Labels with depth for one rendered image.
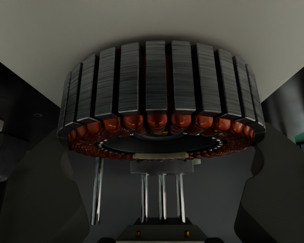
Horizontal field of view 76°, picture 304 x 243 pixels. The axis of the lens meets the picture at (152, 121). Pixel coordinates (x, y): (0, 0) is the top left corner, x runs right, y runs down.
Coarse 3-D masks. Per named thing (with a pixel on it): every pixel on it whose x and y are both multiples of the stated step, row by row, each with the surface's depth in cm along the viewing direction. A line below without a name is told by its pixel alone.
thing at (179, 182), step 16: (144, 176) 25; (160, 176) 25; (176, 176) 25; (144, 192) 24; (160, 192) 24; (176, 192) 24; (144, 208) 24; (160, 208) 23; (144, 224) 23; (160, 224) 23; (176, 224) 22; (192, 224) 22; (128, 240) 12; (144, 240) 12; (160, 240) 12; (176, 240) 12; (192, 240) 12
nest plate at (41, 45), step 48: (0, 0) 6; (48, 0) 6; (96, 0) 6; (144, 0) 6; (192, 0) 6; (240, 0) 6; (288, 0) 6; (0, 48) 8; (48, 48) 8; (96, 48) 8; (144, 48) 8; (240, 48) 9; (288, 48) 9; (48, 96) 13
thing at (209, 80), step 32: (96, 64) 8; (128, 64) 7; (160, 64) 7; (192, 64) 8; (224, 64) 8; (64, 96) 9; (96, 96) 7; (128, 96) 7; (160, 96) 7; (192, 96) 7; (224, 96) 7; (256, 96) 9; (64, 128) 8; (96, 128) 8; (128, 128) 7; (160, 128) 7; (192, 128) 7; (224, 128) 7; (256, 128) 9; (128, 160) 15; (160, 160) 15
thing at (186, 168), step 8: (136, 160) 23; (144, 160) 23; (176, 160) 23; (184, 160) 23; (192, 160) 23; (136, 168) 23; (144, 168) 23; (152, 168) 23; (160, 168) 23; (168, 168) 23; (176, 168) 23; (184, 168) 23; (192, 168) 23
